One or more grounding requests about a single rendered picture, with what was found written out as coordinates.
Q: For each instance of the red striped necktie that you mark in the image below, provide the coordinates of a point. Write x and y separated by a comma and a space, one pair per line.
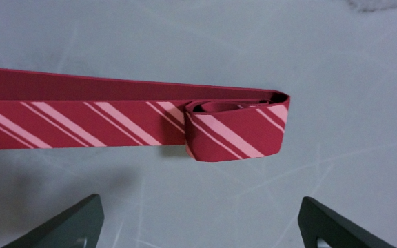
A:
48, 111

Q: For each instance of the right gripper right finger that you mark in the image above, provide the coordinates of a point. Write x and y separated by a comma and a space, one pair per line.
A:
322, 227

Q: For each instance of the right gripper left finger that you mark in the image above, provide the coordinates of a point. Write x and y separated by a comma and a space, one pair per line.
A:
79, 226

